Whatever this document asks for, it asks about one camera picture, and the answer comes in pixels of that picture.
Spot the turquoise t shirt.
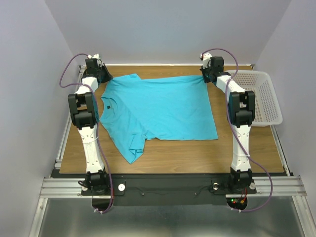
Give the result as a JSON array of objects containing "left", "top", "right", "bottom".
[{"left": 100, "top": 74, "right": 218, "bottom": 164}]

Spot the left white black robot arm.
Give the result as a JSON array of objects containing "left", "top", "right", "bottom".
[{"left": 68, "top": 54, "right": 113, "bottom": 195}]

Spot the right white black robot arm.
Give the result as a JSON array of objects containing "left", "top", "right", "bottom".
[{"left": 200, "top": 53, "right": 255, "bottom": 193}]

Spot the white plastic laundry basket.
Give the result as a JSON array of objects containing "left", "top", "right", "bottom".
[{"left": 234, "top": 70, "right": 283, "bottom": 127}]

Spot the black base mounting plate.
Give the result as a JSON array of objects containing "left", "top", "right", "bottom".
[{"left": 50, "top": 172, "right": 257, "bottom": 207}]

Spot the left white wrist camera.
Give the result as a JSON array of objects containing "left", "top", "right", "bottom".
[{"left": 92, "top": 53, "right": 102, "bottom": 66}]

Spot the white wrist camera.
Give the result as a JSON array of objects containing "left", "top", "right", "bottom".
[
  {"left": 199, "top": 52, "right": 212, "bottom": 69},
  {"left": 92, "top": 53, "right": 102, "bottom": 66}
]

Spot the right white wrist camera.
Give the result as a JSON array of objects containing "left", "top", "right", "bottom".
[{"left": 199, "top": 52, "right": 212, "bottom": 69}]

